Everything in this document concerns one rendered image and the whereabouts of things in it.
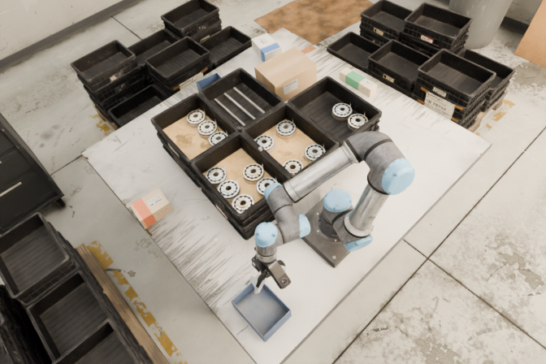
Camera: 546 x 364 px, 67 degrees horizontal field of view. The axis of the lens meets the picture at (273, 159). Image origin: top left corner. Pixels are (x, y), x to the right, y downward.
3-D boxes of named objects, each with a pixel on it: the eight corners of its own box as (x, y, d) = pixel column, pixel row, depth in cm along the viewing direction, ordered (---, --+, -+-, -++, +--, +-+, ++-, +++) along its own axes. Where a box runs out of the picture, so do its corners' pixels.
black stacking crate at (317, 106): (380, 128, 216) (383, 113, 207) (340, 159, 205) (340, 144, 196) (327, 91, 236) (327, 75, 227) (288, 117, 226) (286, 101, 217)
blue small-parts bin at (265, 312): (292, 315, 171) (291, 309, 165) (265, 342, 165) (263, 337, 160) (259, 282, 181) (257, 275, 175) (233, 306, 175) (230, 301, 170)
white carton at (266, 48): (282, 58, 275) (281, 47, 268) (266, 65, 272) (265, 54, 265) (268, 44, 287) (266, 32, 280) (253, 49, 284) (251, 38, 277)
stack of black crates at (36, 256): (106, 292, 243) (70, 257, 208) (58, 328, 231) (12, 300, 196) (75, 247, 263) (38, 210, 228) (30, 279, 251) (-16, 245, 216)
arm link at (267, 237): (283, 235, 136) (259, 244, 134) (283, 252, 144) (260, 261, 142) (273, 216, 141) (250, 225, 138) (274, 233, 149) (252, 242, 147)
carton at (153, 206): (162, 195, 214) (158, 187, 208) (173, 210, 208) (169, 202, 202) (134, 213, 209) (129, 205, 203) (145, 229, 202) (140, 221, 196)
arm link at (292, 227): (298, 201, 146) (270, 211, 143) (313, 227, 140) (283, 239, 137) (296, 212, 152) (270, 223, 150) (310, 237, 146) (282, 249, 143)
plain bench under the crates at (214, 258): (457, 213, 272) (492, 143, 217) (279, 406, 212) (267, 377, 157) (288, 98, 352) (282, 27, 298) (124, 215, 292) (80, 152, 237)
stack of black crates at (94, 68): (135, 82, 359) (115, 38, 324) (153, 98, 344) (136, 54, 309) (94, 106, 344) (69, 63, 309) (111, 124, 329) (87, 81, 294)
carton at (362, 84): (339, 79, 258) (340, 71, 253) (345, 74, 260) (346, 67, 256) (369, 97, 246) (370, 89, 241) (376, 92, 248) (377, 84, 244)
